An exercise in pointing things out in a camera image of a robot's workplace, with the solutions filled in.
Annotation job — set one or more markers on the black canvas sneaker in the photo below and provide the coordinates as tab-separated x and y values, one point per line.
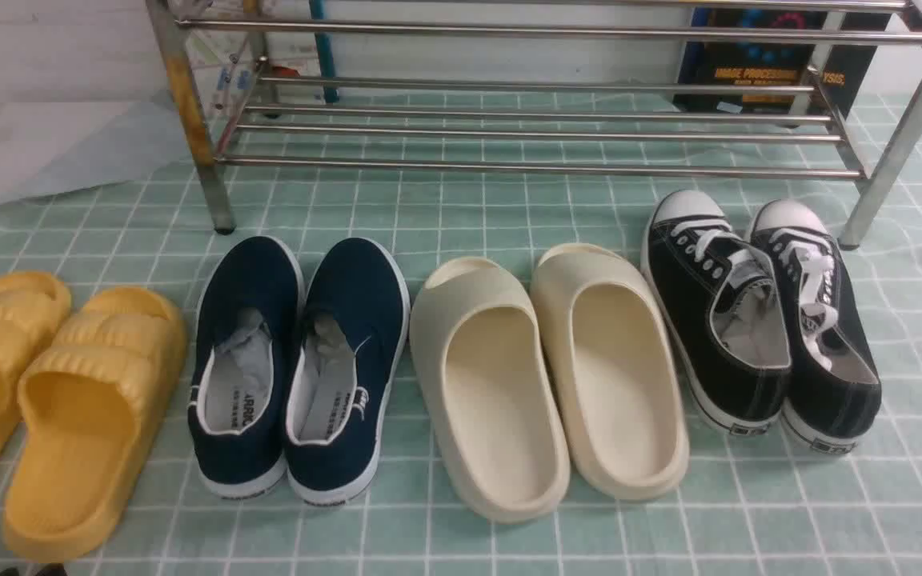
722	306
834	392

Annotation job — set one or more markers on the metal shoe rack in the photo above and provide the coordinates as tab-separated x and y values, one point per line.
814	119

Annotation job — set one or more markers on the left cream foam slide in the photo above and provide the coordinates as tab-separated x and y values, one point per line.
477	355

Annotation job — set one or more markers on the cream foam slide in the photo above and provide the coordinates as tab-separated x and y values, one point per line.
613	371
477	355

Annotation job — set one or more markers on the green checkered floor cloth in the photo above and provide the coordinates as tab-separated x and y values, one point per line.
762	506

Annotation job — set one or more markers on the right navy slip-on shoe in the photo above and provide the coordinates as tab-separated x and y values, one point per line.
351	336

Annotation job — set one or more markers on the navy slip-on shoe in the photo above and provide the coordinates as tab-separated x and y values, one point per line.
244	360
351	336

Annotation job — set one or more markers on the right cream foam slide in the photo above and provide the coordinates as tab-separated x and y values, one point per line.
613	371

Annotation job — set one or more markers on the left navy slip-on shoe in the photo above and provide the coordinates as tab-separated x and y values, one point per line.
244	360

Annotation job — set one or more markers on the teal vertical pole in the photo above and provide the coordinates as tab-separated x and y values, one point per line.
325	53

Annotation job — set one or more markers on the right yellow slide sandal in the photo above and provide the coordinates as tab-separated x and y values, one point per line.
93	403

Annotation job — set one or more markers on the light blue paper sheet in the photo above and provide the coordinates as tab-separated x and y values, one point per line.
54	147

